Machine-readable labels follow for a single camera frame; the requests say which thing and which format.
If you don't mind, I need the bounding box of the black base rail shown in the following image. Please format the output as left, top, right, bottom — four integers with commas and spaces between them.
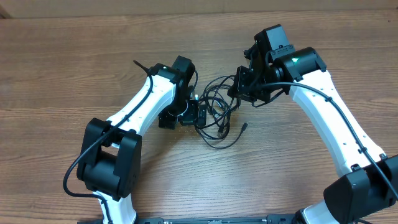
77, 213, 299, 224

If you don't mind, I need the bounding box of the black USB cable dark plug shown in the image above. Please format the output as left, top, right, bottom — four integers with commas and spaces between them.
198, 90, 231, 141

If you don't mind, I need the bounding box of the black USB-A cable white plug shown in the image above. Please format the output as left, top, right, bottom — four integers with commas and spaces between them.
199, 75, 241, 129

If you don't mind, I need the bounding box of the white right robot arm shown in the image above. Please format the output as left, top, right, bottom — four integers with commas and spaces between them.
228, 25, 397, 223

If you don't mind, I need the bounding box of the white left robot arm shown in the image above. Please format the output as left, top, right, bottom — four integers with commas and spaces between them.
76, 56, 206, 223

